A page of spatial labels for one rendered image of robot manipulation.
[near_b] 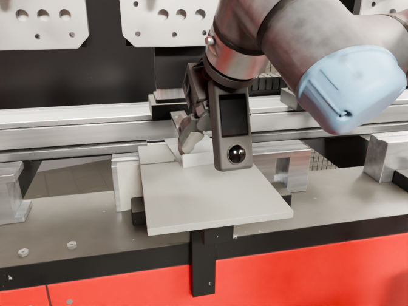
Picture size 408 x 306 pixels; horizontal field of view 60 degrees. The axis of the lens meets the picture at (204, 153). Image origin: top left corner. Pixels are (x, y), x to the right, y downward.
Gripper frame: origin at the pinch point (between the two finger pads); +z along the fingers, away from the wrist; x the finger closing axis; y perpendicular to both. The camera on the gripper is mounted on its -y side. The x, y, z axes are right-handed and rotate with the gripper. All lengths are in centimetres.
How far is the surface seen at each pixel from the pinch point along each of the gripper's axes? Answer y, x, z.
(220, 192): -9.5, 1.6, -6.6
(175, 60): 15.9, 1.9, -4.6
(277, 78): 34, -38, 26
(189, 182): -6.2, 4.7, -3.8
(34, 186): 94, 61, 212
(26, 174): 26, 36, 52
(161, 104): 22.6, 0.6, 17.5
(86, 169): 109, 24, 224
